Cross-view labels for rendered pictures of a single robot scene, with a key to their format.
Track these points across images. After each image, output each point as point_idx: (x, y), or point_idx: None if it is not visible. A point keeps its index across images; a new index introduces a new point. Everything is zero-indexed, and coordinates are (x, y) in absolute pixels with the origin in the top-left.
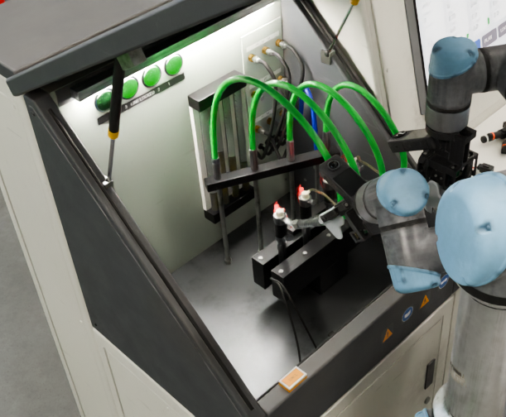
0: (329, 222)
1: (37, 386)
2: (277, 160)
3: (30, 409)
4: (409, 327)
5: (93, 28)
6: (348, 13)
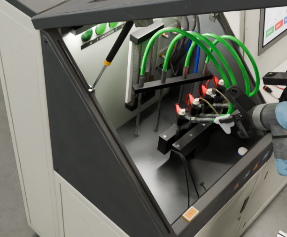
0: (223, 123)
1: None
2: (176, 76)
3: None
4: (245, 181)
5: None
6: None
